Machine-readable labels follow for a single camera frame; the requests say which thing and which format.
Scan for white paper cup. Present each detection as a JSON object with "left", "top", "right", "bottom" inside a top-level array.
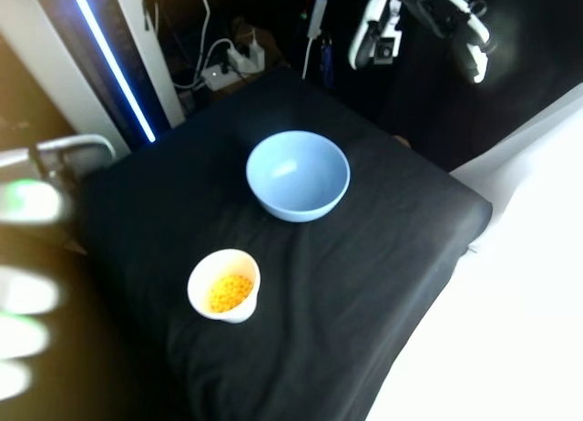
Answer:
[{"left": 187, "top": 248, "right": 261, "bottom": 324}]

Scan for white plug adapters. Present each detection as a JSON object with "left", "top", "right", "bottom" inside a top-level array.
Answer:
[{"left": 225, "top": 37, "right": 266, "bottom": 74}]

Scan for light blue bowl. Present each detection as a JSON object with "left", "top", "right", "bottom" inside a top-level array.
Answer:
[{"left": 245, "top": 129, "right": 352, "bottom": 223}]

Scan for white cable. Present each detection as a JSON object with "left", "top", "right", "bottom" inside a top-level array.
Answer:
[{"left": 171, "top": 0, "right": 238, "bottom": 90}]

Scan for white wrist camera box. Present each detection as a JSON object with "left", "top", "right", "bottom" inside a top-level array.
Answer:
[{"left": 372, "top": 35, "right": 404, "bottom": 67}]

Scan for white stand with dark panel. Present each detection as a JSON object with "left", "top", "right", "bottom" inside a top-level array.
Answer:
[{"left": 0, "top": 0, "right": 187, "bottom": 160}]

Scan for white backdrop sheet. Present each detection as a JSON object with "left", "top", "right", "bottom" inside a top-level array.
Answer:
[{"left": 363, "top": 81, "right": 583, "bottom": 421}]

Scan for white hanging cable connector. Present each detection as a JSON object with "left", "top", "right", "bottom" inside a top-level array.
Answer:
[{"left": 301, "top": 0, "right": 330, "bottom": 80}]

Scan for blue light strip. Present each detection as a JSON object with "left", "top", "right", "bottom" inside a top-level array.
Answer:
[{"left": 74, "top": 0, "right": 157, "bottom": 144}]

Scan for white power strip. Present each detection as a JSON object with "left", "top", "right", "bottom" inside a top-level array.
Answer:
[{"left": 201, "top": 63, "right": 243, "bottom": 92}]

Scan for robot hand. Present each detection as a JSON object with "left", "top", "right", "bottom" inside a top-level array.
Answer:
[
  {"left": 348, "top": 0, "right": 496, "bottom": 85},
  {"left": 0, "top": 177, "right": 65, "bottom": 404}
]

